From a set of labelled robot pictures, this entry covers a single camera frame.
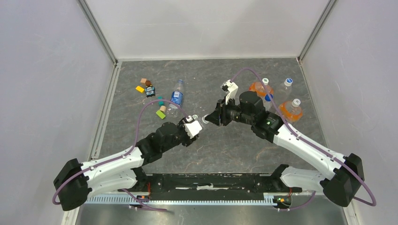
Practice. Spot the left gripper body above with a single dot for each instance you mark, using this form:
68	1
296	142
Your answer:
182	135

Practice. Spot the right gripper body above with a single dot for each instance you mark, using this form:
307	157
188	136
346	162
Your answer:
229	112

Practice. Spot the clear plastic bottle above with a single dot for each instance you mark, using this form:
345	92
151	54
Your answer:
202	122

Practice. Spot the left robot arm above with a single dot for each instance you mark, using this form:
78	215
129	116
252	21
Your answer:
79	181

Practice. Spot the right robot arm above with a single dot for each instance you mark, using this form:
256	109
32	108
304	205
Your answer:
338	176

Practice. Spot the lying blue label bottle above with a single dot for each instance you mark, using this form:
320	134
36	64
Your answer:
177	98

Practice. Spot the blue cap pepsi bottle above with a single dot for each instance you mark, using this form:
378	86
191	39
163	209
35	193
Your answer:
267	102

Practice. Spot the orange bottle left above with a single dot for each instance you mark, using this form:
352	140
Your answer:
261	88

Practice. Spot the orange bottle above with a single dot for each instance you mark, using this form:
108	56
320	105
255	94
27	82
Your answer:
261	88
291	110

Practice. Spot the clear bottle white cap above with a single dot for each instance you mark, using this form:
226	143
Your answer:
283	91

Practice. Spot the orange bottle right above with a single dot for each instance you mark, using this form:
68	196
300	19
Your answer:
291	110

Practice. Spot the green block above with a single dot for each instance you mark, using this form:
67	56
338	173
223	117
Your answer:
160	114

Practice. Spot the tan cylinder block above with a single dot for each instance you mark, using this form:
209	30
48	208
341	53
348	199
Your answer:
163	108

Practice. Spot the teal block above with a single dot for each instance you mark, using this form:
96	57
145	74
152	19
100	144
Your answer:
160	102

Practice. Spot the yellow block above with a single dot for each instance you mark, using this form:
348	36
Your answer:
140	89

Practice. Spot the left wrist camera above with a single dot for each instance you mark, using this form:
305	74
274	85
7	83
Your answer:
191	126

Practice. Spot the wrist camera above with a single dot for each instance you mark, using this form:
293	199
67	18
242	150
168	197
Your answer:
191	126
230	89

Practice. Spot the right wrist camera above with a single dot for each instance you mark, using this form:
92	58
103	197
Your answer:
230	89

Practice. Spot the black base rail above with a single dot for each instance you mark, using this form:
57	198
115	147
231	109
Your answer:
211	186

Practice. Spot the white cable tray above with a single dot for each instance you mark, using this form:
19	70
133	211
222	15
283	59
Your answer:
126	199

